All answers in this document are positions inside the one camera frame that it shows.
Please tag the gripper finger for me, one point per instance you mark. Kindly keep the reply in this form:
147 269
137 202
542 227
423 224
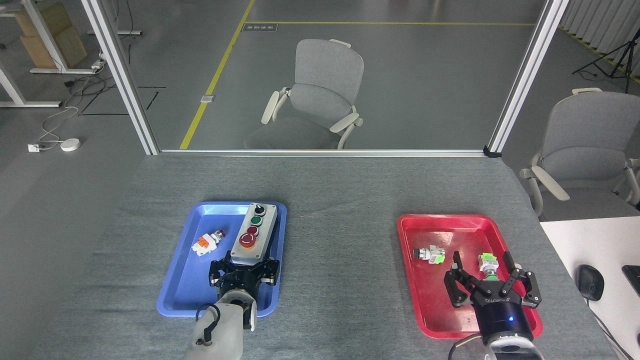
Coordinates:
220 272
525 287
457 285
269 272

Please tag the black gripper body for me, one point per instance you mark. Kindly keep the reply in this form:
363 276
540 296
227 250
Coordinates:
502 315
240 282

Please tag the grey control box with buttons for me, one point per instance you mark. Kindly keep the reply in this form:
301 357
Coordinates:
254 232

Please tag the red push button orange block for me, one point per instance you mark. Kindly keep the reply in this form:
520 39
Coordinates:
207 243

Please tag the black push button green block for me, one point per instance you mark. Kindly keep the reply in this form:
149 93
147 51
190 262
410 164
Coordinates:
430 254

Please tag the brown cardboard box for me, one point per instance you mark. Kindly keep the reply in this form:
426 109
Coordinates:
55 40

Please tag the red plastic tray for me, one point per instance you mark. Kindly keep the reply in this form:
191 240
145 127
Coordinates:
435 300

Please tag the blue plastic tray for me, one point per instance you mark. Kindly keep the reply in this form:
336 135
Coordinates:
180 285

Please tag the black computer mouse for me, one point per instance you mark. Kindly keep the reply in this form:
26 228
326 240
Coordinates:
590 282

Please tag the white desk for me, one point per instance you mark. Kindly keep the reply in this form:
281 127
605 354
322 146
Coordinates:
590 240

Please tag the black keyboard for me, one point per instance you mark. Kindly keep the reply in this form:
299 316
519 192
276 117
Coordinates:
632 277

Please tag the grey office chair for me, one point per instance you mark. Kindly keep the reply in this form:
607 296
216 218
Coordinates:
585 145
320 95

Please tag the metal floor plate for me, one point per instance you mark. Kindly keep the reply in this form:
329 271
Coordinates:
207 98

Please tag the white round floor device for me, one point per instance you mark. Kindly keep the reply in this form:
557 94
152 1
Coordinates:
70 145

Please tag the white floor socket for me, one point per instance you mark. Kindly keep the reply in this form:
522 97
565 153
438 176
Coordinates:
34 148

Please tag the white power strip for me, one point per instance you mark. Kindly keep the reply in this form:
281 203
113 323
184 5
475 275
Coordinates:
98 64

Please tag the dark floor sign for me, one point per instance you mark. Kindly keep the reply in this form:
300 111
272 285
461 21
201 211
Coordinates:
259 27

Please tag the black tripod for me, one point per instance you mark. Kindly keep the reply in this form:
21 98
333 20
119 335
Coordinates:
625 55

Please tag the white curtain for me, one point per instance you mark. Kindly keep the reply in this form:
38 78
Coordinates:
600 25

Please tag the green push button switch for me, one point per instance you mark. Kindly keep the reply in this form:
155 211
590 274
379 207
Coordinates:
488 264

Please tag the silver aluminium rail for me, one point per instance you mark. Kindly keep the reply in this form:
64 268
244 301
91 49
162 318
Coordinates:
320 152

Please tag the silver aluminium post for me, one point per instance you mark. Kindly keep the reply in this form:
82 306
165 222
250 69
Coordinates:
525 80
125 80

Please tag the white desk frame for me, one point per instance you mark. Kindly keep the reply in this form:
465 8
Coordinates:
12 90
42 37

